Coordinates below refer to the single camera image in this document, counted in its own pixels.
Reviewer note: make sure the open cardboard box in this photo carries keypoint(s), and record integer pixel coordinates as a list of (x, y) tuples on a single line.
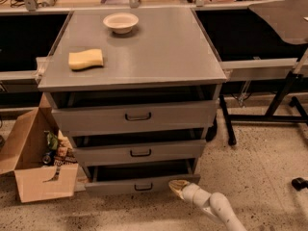
[(22, 155)]

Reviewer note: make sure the black table leg frame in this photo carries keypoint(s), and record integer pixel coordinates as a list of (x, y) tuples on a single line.
[(269, 115)]

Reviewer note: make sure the yellow sponge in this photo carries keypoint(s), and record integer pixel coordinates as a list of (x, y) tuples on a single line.
[(85, 59)]

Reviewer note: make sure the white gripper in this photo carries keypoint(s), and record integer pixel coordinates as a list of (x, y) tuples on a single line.
[(190, 192)]

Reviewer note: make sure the green snack bag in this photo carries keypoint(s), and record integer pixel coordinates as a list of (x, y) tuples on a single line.
[(52, 140)]

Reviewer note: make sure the dark soda can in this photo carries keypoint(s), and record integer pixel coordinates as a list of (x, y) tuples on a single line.
[(48, 158)]

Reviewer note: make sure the grey side table top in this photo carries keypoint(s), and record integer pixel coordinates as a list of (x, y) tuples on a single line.
[(286, 17)]

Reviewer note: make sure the grey drawer cabinet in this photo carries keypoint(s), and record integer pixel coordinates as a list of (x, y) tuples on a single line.
[(165, 49)]

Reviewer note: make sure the grey bottom drawer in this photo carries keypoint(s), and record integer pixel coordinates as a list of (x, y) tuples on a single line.
[(145, 177)]

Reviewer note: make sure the grey middle drawer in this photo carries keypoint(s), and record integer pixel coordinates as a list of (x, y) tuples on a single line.
[(116, 149)]

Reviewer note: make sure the brown snack packet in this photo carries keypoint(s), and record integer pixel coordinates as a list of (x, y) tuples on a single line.
[(64, 153)]

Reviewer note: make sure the black caster wheel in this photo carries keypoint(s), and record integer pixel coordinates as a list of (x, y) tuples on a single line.
[(299, 183)]

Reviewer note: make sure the grey top drawer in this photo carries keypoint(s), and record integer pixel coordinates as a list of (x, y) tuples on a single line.
[(106, 112)]

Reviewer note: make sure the grey drawer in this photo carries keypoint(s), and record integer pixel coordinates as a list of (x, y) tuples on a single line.
[(145, 177), (106, 112), (116, 149)]

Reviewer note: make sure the white paper bowl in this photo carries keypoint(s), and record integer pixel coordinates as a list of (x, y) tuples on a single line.
[(121, 23)]

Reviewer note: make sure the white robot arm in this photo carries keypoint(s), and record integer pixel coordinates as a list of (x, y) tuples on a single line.
[(215, 205)]

